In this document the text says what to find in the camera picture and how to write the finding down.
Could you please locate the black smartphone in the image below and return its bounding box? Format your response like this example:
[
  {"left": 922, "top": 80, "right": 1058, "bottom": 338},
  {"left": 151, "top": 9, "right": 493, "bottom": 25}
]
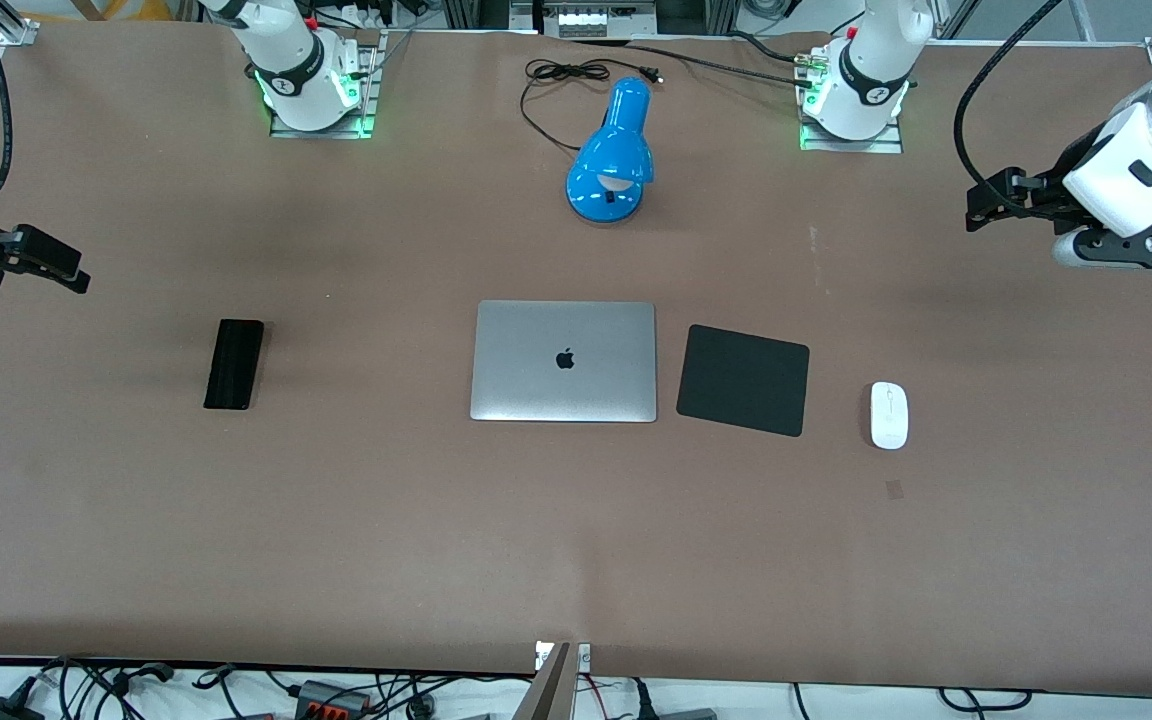
[{"left": 203, "top": 318, "right": 266, "bottom": 411}]

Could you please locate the white computer mouse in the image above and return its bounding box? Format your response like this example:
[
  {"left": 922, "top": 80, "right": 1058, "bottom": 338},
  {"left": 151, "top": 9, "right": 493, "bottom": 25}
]
[{"left": 870, "top": 381, "right": 910, "bottom": 451}]

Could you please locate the black mouse pad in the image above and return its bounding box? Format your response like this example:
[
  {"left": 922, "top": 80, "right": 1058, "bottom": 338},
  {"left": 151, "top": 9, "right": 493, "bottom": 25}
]
[{"left": 675, "top": 323, "right": 811, "bottom": 438}]

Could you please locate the blue desk lamp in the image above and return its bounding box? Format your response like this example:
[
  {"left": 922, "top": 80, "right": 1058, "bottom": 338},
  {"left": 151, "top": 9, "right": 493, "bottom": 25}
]
[{"left": 565, "top": 77, "right": 655, "bottom": 224}]

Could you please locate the white power strip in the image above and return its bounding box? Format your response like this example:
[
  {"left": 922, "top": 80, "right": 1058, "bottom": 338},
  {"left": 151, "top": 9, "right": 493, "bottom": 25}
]
[{"left": 556, "top": 3, "right": 659, "bottom": 39}]

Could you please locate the silver closed laptop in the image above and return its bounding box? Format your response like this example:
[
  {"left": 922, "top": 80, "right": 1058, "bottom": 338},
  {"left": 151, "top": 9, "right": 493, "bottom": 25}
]
[{"left": 469, "top": 300, "right": 658, "bottom": 424}]

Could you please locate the grey box with orange connectors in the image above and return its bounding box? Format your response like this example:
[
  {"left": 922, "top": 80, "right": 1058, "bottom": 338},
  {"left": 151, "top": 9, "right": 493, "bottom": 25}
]
[{"left": 294, "top": 680, "right": 373, "bottom": 720}]

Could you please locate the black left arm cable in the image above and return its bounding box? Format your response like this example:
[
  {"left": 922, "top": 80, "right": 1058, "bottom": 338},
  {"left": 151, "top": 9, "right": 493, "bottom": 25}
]
[{"left": 953, "top": 0, "right": 1067, "bottom": 201}]

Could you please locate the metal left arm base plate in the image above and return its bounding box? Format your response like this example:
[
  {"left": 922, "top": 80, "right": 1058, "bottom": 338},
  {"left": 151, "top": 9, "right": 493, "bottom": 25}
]
[{"left": 799, "top": 50, "right": 905, "bottom": 154}]

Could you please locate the black cable to arm base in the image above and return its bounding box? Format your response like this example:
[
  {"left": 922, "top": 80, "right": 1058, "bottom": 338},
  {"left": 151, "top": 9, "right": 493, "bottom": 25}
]
[{"left": 572, "top": 36, "right": 819, "bottom": 89}]

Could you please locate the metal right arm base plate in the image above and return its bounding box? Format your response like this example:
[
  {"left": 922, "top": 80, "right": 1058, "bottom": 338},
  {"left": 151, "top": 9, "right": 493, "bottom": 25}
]
[{"left": 269, "top": 30, "right": 383, "bottom": 139}]

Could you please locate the black lamp power cord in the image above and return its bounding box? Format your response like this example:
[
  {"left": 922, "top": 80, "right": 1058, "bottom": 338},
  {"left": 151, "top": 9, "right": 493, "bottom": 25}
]
[{"left": 520, "top": 58, "right": 664, "bottom": 153}]

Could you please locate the black tangled cable bundle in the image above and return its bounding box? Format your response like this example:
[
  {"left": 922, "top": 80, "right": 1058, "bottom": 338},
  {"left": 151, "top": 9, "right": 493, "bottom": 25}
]
[{"left": 36, "top": 655, "right": 179, "bottom": 720}]

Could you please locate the black looped floor cable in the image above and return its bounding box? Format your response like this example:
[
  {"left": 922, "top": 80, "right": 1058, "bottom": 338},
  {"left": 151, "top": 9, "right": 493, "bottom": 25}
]
[{"left": 939, "top": 687, "right": 1034, "bottom": 715}]

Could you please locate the white post bracket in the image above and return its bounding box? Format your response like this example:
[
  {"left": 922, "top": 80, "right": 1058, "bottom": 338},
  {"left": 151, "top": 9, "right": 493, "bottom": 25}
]
[{"left": 535, "top": 641, "right": 592, "bottom": 672}]

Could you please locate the grey upright post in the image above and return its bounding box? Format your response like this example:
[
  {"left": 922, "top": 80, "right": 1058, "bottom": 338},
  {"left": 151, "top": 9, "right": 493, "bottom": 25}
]
[{"left": 513, "top": 641, "right": 574, "bottom": 720}]

